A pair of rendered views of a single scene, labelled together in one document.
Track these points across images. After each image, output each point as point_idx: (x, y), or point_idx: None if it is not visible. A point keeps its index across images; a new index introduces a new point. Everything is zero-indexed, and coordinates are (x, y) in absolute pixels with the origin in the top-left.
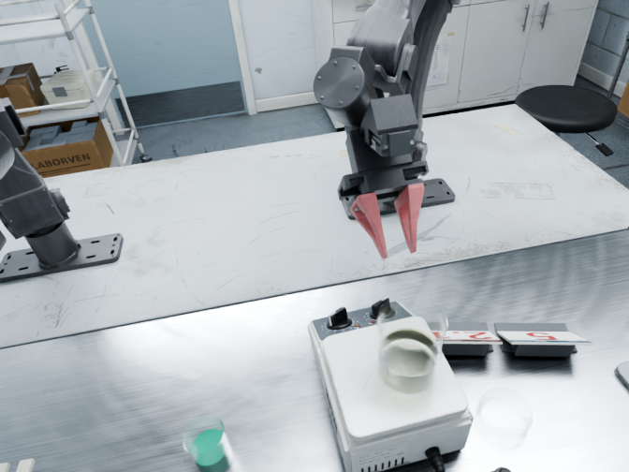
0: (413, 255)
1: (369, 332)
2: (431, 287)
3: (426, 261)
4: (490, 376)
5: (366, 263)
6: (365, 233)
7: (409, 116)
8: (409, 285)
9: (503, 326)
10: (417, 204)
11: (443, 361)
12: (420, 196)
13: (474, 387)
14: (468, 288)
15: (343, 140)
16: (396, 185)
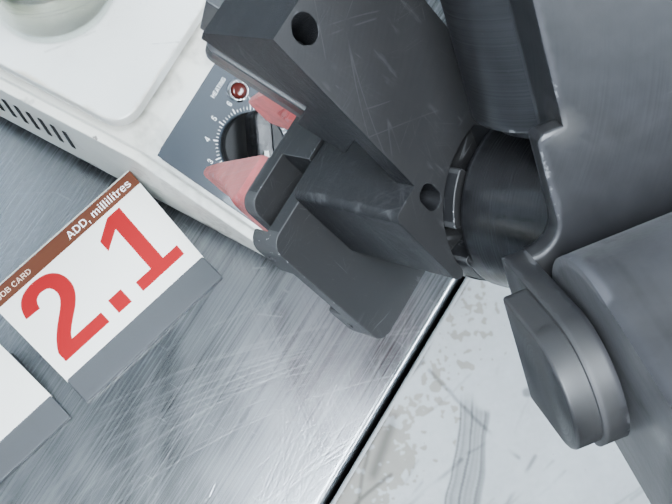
0: (409, 489)
1: (183, 2)
2: (274, 411)
3: (358, 493)
4: (2, 274)
5: (489, 353)
6: (603, 462)
7: (233, 14)
8: (330, 374)
9: (46, 421)
10: (231, 179)
11: (9, 58)
12: (232, 188)
13: (17, 226)
14: (193, 484)
15: None
16: (292, 125)
